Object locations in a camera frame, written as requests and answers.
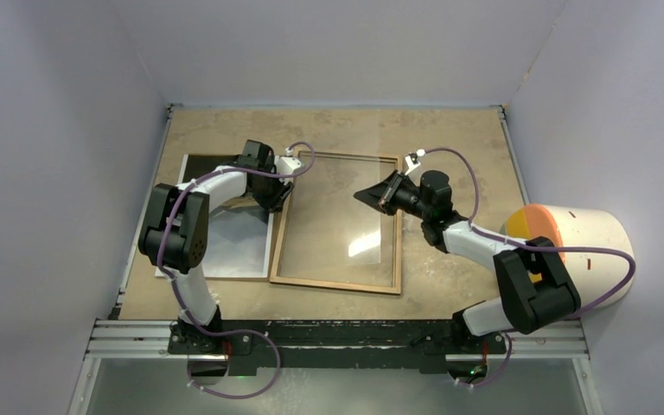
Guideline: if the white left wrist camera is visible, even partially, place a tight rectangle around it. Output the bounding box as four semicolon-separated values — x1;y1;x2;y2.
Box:
274;156;305;179

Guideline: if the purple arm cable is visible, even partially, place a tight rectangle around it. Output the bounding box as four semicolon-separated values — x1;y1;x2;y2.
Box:
156;140;317;401
418;147;636;391

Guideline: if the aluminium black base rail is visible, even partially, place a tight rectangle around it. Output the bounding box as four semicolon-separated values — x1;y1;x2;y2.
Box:
86;320;589;376

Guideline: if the black wooden picture frame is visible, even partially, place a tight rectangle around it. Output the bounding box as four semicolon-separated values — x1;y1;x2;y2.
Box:
269;150;403;296

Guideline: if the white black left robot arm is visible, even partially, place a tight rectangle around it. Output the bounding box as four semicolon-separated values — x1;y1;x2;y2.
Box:
137;140;314;354

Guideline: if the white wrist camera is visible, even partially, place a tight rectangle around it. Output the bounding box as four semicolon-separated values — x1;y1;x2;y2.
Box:
274;156;305;179
404;149;426;176

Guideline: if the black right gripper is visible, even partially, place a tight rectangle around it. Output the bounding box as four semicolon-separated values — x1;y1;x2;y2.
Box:
354;170;431;220

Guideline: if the clear acrylic sheet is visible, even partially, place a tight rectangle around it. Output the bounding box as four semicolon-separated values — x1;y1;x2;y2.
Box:
280;108;397;288

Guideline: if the white cylinder with orange lid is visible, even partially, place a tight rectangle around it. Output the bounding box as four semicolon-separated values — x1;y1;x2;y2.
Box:
501;203;634;306

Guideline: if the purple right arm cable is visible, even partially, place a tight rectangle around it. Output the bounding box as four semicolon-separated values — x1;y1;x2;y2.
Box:
418;147;636;391

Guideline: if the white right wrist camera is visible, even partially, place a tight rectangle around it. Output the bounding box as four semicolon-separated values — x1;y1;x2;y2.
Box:
404;149;426;176

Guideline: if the grey landscape photo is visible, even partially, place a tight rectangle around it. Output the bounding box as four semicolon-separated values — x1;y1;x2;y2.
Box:
154;153;276;281

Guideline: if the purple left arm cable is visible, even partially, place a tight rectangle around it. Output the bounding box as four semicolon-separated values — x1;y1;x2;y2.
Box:
156;140;317;401

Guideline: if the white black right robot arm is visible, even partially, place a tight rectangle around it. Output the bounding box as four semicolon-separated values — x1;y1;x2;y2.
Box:
354;170;582;352

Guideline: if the brown frame backing board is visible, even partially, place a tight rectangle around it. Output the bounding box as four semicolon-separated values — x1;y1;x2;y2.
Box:
201;196;275;281

